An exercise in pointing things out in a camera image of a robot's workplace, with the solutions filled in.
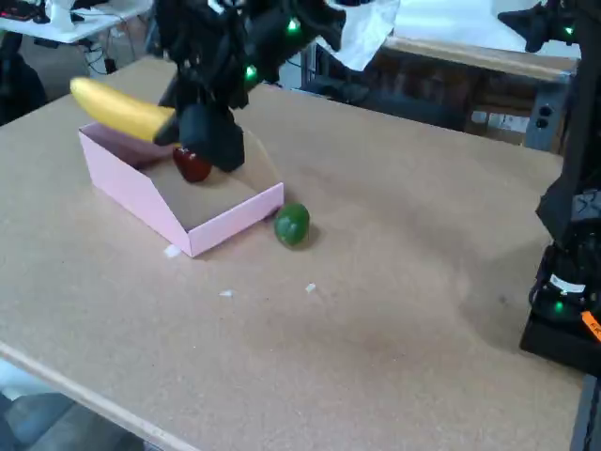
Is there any yellow toy banana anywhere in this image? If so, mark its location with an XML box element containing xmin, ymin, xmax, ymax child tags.
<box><xmin>69</xmin><ymin>77</ymin><xmax>177</xmax><ymax>144</ymax></box>

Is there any pink cardboard box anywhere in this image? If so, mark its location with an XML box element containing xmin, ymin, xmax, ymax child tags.
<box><xmin>77</xmin><ymin>122</ymin><xmax>285</xmax><ymax>258</ymax></box>

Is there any dark red toy pomegranate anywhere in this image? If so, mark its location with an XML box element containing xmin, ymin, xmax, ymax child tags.
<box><xmin>172</xmin><ymin>146</ymin><xmax>213</xmax><ymax>184</ymax></box>

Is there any round green toy fruit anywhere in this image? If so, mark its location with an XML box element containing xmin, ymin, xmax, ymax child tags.
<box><xmin>273</xmin><ymin>202</ymin><xmax>311</xmax><ymax>249</ymax></box>

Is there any white background table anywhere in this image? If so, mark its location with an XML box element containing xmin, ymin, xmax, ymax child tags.
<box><xmin>0</xmin><ymin>0</ymin><xmax>156</xmax><ymax>44</ymax></box>

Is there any black office chair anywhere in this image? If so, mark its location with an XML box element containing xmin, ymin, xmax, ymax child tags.
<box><xmin>0</xmin><ymin>32</ymin><xmax>48</xmax><ymax>126</ymax></box>

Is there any white figure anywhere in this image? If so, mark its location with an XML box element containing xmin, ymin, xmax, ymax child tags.
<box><xmin>46</xmin><ymin>0</ymin><xmax>76</xmax><ymax>31</ymax></box>

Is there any white cloth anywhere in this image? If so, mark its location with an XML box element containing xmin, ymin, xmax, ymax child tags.
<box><xmin>314</xmin><ymin>0</ymin><xmax>401</xmax><ymax>72</ymax></box>

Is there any wooden workbench top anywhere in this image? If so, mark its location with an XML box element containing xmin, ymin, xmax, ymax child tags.
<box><xmin>382</xmin><ymin>36</ymin><xmax>582</xmax><ymax>86</ymax></box>

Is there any cardboard box with white label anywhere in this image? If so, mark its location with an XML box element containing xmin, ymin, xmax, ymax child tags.
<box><xmin>469</xmin><ymin>110</ymin><xmax>530</xmax><ymax>146</ymax></box>

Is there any orange label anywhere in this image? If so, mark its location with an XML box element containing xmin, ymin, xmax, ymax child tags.
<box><xmin>580</xmin><ymin>309</ymin><xmax>601</xmax><ymax>343</ymax></box>

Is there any dark metal table leg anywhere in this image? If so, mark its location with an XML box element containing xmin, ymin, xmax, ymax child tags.
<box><xmin>569</xmin><ymin>373</ymin><xmax>601</xmax><ymax>451</ymax></box>

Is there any grey metal frame post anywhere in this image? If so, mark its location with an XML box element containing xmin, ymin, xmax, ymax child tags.
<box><xmin>523</xmin><ymin>70</ymin><xmax>577</xmax><ymax>154</ymax></box>

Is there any black base cable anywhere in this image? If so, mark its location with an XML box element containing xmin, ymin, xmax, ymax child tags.
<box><xmin>528</xmin><ymin>248</ymin><xmax>549</xmax><ymax>309</ymax></box>

